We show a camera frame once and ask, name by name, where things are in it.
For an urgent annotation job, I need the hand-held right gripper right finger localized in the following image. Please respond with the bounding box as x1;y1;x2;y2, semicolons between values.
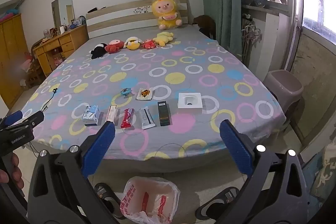
210;120;313;224

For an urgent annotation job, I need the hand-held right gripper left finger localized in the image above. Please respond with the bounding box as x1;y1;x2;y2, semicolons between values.
28;121;116;224

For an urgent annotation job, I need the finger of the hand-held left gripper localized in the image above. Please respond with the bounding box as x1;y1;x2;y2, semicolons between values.
0;111;24;127
14;111;45;133

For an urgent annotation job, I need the blue white milk carton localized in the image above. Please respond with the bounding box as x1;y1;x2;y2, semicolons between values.
83;105;100;127

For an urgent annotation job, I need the white red paper box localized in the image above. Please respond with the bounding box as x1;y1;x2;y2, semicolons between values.
106;105;118;125

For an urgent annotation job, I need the white square box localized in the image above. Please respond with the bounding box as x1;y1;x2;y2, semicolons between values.
178;92;203;109

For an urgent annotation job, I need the dark green box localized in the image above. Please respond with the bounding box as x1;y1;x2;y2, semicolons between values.
157;101;171;126

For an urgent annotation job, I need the white red-printed plastic bag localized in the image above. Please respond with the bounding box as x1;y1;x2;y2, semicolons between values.
119;177;180;224

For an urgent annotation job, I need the person's left hand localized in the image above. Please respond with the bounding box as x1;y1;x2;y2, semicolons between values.
0;154;24;189

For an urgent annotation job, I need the red snack wrapper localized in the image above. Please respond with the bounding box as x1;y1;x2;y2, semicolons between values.
120;109;135;129

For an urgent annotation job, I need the dark grey slipper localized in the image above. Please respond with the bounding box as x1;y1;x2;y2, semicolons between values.
93;182;127;220
195;186;240;220

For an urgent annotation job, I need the pink cloth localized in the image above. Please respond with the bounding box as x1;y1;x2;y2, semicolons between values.
21;52;36;73

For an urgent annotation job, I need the grey white packet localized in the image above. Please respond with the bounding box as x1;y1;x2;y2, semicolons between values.
138;107;155;130

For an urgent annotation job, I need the wooden wardrobe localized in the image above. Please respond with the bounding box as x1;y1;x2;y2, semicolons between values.
0;14;30;109

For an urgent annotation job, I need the white orange snack packet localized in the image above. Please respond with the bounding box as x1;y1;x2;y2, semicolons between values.
136;88;153;101

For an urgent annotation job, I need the purple plastic stool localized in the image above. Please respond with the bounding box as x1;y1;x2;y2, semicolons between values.
262;70;304;123

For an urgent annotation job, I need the wooden dresser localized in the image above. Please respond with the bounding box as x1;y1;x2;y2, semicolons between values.
33;25;90;78

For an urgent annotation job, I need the black plush toy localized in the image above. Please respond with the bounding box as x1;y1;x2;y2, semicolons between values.
89;43;108;60

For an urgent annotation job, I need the white patterned cloth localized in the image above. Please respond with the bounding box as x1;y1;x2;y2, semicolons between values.
314;144;336;199

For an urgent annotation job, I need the yellow white plush toy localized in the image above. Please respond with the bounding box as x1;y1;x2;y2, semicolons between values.
124;37;142;50

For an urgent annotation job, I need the small red plush toy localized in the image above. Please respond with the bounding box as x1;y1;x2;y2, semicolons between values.
142;38;156;49

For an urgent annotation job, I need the dark brown chair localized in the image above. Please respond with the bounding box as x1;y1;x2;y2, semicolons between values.
193;15;216;39

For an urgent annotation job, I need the yellow duck plush toy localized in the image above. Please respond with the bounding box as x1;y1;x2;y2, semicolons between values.
153;31;174;46

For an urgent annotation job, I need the wooden headboard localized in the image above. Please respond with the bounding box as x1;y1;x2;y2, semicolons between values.
86;0;190;39

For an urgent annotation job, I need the large yellow pig plush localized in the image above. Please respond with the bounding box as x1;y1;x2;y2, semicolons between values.
152;0;183;30

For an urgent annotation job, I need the black cable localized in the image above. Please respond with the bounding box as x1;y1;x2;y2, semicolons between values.
28;88;59;157

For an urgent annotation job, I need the bed with ring patterned sheet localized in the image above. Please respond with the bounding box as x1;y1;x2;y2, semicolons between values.
20;23;286;162

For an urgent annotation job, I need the wall mirror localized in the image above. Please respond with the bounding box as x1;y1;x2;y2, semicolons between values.
51;0;75;28

